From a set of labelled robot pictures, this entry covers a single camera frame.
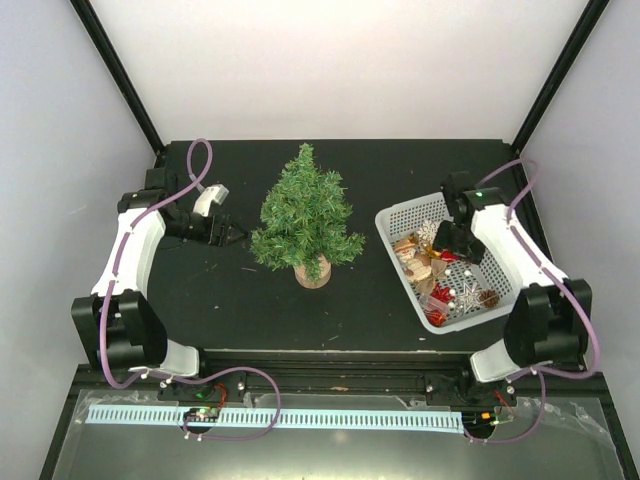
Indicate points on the left black frame post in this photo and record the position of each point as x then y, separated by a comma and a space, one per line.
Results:
106, 50

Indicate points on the silver star ornament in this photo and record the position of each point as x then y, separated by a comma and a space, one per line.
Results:
469, 298

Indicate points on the brown pinecone ornament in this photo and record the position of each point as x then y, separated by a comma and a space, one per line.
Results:
489, 299

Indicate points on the white plastic perforated basket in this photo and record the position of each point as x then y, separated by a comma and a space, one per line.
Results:
400, 220

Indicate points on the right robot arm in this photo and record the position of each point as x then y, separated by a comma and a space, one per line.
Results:
548, 329

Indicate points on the black frame post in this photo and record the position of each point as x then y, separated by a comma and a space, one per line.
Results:
106, 50
580, 33

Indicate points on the white ball string lights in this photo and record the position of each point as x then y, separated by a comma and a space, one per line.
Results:
455, 279

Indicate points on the white slotted cable duct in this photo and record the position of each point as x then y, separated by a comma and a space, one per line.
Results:
263, 418

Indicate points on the small green christmas tree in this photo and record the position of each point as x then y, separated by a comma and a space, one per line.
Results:
304, 223

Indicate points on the red gift box ornament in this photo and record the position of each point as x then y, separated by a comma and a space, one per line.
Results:
436, 318

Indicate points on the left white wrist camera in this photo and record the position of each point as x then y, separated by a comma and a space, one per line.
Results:
209, 198

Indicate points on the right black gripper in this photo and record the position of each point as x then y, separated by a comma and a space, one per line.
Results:
474, 255

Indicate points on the red santa hat ornament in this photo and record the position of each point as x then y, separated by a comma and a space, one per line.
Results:
448, 257

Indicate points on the right black frame post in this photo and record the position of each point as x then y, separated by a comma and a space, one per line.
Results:
580, 33

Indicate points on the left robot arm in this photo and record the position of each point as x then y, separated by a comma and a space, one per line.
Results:
117, 326

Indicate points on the white snowflake ornament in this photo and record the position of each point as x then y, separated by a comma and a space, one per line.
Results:
428, 230

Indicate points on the wooden snowman ornament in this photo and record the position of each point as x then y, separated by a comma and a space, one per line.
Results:
415, 266

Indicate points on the red star ornament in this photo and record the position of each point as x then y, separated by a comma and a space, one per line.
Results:
443, 293

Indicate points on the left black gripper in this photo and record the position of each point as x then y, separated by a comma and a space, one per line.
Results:
219, 238

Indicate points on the burlap bow ornament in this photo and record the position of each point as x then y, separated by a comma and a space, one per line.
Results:
428, 284

